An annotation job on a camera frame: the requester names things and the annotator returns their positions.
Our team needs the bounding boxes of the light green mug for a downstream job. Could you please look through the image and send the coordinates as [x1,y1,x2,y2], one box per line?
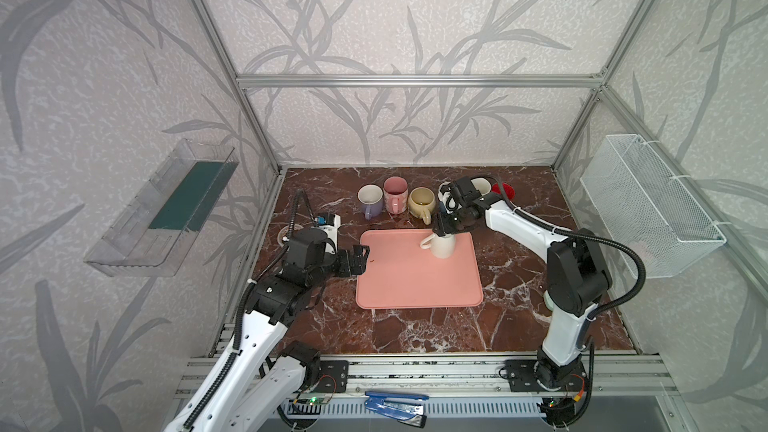
[471,177,492,196]

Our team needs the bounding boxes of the red mug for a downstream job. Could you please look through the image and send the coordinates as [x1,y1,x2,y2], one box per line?
[491,183,515,200]

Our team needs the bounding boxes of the white mug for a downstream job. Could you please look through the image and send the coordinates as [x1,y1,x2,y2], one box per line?
[419,233,457,259]

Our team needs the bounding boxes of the pink patterned mug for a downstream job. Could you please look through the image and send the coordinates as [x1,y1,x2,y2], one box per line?
[383,176,409,215]

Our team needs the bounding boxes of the purple mug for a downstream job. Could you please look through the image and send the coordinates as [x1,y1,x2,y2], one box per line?
[357,184,384,221]

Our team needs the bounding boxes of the pink tray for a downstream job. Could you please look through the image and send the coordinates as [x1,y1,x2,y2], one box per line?
[356,229,483,310]

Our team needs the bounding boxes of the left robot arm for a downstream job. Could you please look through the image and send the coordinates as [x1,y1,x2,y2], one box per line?
[166,225,370,431]

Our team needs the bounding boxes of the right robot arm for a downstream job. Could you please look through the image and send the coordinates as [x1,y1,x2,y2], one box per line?
[432,177,647,390]

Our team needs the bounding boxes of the tape roll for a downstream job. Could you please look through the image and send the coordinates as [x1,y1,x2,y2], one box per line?
[277,226,291,246]

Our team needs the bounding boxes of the blue stapler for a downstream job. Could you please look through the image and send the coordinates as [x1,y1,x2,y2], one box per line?
[364,391,429,429]

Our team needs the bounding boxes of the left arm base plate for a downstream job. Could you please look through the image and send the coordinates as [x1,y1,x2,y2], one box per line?
[312,359,350,394]

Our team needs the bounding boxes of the clear plastic wall bin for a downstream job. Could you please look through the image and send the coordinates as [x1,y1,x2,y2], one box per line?
[84,139,239,278]

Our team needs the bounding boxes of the white wire basket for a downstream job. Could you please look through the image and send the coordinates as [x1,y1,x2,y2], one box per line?
[581,134,727,279]

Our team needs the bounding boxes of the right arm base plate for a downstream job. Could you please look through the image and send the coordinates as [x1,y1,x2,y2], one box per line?
[498,359,587,395]

